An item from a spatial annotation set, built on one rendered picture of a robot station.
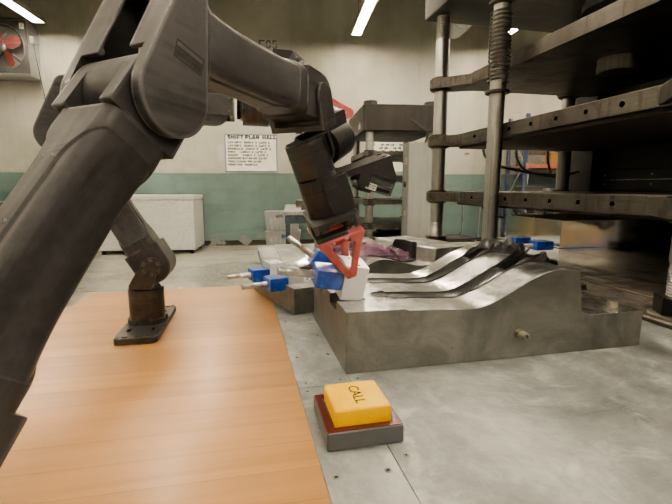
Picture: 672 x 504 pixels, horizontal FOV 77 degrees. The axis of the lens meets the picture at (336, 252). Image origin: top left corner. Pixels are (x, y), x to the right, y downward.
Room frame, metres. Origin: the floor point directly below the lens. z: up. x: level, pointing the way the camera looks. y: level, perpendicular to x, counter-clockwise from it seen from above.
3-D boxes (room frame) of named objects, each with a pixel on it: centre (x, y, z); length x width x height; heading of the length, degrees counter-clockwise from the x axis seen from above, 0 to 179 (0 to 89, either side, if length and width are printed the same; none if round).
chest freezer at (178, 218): (6.96, 3.04, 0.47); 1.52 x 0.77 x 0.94; 96
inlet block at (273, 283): (0.88, 0.14, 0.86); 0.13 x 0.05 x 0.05; 120
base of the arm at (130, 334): (0.77, 0.36, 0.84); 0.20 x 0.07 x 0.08; 11
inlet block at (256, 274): (0.97, 0.19, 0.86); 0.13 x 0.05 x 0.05; 120
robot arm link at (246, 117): (0.81, 0.15, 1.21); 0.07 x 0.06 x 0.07; 102
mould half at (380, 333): (0.73, -0.23, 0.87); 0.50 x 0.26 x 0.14; 103
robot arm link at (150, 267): (0.77, 0.35, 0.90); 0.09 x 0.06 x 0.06; 11
